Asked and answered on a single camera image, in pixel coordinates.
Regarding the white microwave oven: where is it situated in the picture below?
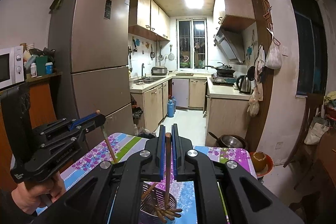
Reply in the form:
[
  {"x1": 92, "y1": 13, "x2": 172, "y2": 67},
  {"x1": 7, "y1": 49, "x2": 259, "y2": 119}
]
[{"x1": 0, "y1": 46, "x2": 25, "y2": 90}]

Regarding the gripper finger of left gripper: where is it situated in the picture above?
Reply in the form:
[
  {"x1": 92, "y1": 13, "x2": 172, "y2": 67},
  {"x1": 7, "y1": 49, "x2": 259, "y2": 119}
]
[{"x1": 68, "y1": 112, "x2": 106, "y2": 132}]

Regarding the brown chopstick short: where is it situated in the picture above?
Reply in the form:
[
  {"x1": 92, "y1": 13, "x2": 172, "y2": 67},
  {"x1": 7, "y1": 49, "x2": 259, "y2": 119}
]
[{"x1": 141, "y1": 182, "x2": 158, "y2": 200}]

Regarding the dark wooden chair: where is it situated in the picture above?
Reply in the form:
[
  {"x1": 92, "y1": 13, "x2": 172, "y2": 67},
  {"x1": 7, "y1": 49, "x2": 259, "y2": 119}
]
[{"x1": 283, "y1": 92, "x2": 326, "y2": 169}]

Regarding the beige refrigerator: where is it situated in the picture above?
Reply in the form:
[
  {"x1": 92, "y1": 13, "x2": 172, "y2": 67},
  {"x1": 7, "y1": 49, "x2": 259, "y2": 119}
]
[{"x1": 48, "y1": 0, "x2": 133, "y2": 152}]

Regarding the dark brown wooden chopstick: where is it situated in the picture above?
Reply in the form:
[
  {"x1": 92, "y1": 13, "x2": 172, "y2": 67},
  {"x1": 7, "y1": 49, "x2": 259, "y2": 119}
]
[{"x1": 154, "y1": 206, "x2": 183, "y2": 223}]

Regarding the electric kettle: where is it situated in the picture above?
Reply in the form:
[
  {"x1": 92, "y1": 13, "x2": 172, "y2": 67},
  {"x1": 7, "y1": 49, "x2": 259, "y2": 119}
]
[{"x1": 236, "y1": 75, "x2": 252, "y2": 94}]

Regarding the blue gas cylinder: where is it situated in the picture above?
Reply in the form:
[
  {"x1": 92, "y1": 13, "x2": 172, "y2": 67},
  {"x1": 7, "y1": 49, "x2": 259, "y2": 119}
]
[{"x1": 167, "y1": 99, "x2": 175, "y2": 118}]

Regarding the range hood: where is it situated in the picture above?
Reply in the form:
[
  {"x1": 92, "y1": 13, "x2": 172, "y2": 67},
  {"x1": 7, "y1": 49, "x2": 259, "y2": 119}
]
[{"x1": 214, "y1": 28, "x2": 245, "y2": 64}]

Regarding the kitchen window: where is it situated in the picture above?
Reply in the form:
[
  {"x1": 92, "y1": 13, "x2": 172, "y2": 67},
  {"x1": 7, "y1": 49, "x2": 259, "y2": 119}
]
[{"x1": 177, "y1": 18, "x2": 207, "y2": 70}]

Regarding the brown chopstick long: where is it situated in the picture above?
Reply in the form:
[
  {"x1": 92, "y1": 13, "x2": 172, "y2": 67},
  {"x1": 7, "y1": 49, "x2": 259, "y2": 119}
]
[{"x1": 165, "y1": 132, "x2": 171, "y2": 209}]

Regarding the blue perforated utensil holder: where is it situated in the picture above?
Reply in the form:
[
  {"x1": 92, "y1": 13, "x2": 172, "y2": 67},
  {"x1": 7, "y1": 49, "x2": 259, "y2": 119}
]
[{"x1": 138, "y1": 182, "x2": 177, "y2": 224}]

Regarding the white plastic bag hanging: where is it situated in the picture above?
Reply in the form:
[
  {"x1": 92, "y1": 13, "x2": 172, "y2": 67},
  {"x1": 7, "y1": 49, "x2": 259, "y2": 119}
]
[{"x1": 265, "y1": 38, "x2": 282, "y2": 70}]

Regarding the person left hand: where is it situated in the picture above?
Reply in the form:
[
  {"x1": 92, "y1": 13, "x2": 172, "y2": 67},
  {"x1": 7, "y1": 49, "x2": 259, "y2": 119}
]
[{"x1": 11, "y1": 172, "x2": 66, "y2": 215}]

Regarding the light bamboo chopstick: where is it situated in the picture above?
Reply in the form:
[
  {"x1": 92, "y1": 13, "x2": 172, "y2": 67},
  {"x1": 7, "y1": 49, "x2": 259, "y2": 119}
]
[{"x1": 100, "y1": 125, "x2": 117, "y2": 164}]

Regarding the floral striped tablecloth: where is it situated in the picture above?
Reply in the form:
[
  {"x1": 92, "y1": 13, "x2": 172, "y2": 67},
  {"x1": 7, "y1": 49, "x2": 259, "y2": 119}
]
[{"x1": 33, "y1": 131, "x2": 252, "y2": 223}]

